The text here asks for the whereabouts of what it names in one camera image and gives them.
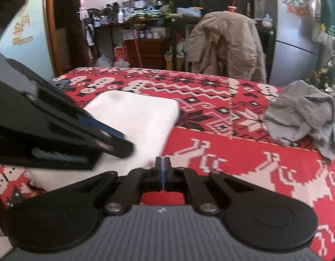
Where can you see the beige jacket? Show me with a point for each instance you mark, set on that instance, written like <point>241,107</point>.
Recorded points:
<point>224,43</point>

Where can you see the pale green plastic bag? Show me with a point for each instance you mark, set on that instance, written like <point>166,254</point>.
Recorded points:
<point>181,50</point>

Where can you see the grey sweatshirt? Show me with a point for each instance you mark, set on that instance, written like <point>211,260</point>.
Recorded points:
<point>300,114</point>

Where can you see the red broom stick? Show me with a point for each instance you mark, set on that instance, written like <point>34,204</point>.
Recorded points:
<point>136,46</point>

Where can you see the small christmas tree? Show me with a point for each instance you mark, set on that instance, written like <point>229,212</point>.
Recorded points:
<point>325,78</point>

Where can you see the cream knit striped vest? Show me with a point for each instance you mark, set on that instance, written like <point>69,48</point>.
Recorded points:
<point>135,114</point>

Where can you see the light blue cloth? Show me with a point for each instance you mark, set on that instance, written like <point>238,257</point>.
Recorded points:
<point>189,11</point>

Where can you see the blue plush toy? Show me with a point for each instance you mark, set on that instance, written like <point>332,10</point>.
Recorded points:
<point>268,20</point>

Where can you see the frosted glass door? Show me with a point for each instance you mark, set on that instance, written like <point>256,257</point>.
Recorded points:
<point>34,46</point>

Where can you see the red printed carton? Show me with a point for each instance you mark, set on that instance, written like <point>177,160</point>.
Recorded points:
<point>120,53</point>

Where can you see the green printed curtain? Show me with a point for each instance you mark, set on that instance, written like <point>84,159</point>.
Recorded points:
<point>330,5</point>

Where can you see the silver refrigerator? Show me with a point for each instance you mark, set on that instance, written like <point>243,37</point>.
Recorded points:
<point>292,46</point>

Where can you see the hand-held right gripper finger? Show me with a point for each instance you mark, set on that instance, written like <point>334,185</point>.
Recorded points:
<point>160,174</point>
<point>166,174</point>

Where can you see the black shelf rack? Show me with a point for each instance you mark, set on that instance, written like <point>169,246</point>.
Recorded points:
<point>270,46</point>

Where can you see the brown wooden dresser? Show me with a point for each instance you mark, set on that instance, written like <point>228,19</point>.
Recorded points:
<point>154,51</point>

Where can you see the shelf of assorted items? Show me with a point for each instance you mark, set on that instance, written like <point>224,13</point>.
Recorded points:
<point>135,5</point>

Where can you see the red printed blanket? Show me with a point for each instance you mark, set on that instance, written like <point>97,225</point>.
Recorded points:
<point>224,152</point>

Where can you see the blue denim jeans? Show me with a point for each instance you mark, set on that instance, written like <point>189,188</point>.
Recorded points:
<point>61,83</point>

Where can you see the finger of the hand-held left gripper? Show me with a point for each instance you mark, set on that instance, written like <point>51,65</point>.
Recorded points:
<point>102,129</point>

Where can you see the white plastic bag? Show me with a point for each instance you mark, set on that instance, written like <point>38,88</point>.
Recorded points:
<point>103,61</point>

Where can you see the red paper cup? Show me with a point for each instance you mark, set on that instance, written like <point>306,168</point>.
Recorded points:
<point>232,7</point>

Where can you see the yellow carton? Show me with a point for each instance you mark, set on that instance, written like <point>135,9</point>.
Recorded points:
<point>169,61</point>

